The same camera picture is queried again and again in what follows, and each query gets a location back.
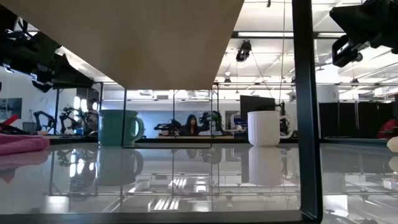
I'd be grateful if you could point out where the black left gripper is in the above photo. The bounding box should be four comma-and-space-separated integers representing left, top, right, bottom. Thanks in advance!
0, 12, 95, 93

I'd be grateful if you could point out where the teal mug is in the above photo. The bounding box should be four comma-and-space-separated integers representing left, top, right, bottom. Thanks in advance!
98, 109, 146, 147

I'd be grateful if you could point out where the wooden shelf board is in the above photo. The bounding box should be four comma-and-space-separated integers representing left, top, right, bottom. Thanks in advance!
0, 0, 245, 91

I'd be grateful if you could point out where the red flat object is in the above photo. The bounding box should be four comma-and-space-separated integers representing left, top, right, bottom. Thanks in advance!
0, 114, 20, 129

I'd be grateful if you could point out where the pink cloth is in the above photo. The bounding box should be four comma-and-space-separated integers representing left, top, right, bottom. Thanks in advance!
0, 133, 51, 156

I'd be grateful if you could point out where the black partition curtain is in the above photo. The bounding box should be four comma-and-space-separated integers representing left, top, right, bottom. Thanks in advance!
318, 101, 396, 139

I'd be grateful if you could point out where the red rounded object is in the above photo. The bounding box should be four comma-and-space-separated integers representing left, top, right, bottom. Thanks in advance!
377, 119, 398, 139

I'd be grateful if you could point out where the cream rounded object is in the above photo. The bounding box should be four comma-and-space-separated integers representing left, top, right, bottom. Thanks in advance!
386, 136, 398, 154

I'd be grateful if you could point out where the person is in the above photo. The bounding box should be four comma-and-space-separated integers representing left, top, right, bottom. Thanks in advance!
179, 114, 200, 137

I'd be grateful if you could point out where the black computer monitor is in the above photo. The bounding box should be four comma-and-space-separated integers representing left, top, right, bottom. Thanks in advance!
239, 95, 277, 121

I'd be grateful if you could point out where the white ribbed mug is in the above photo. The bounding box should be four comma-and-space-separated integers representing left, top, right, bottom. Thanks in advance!
247, 110, 295, 147

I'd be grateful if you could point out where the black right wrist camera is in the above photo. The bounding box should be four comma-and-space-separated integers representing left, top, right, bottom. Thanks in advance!
331, 34, 371, 68

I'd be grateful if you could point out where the wall picture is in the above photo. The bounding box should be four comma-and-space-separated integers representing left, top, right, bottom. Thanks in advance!
0, 97, 23, 121

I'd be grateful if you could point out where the black metal shelf frame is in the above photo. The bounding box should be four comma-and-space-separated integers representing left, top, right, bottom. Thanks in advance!
0, 0, 323, 224

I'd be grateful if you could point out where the black ceiling-hung camera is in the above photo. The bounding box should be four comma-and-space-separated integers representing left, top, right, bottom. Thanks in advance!
235, 39, 252, 63

